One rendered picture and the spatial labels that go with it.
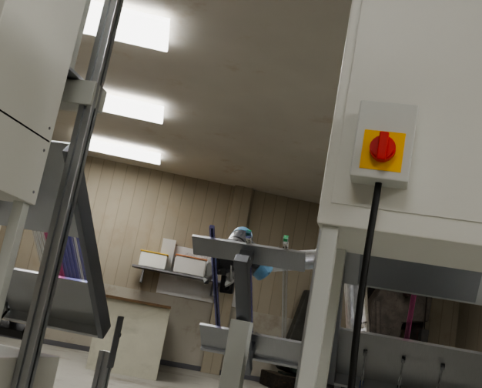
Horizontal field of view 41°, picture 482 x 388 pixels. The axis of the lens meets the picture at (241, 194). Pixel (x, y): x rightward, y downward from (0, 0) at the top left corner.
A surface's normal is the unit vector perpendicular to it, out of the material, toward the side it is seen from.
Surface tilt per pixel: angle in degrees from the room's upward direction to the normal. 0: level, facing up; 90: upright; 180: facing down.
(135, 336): 90
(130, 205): 90
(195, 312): 90
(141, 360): 90
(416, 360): 138
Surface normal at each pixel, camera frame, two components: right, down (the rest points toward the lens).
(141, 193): 0.14, -0.18
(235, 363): -0.19, -0.23
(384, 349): -0.27, 0.55
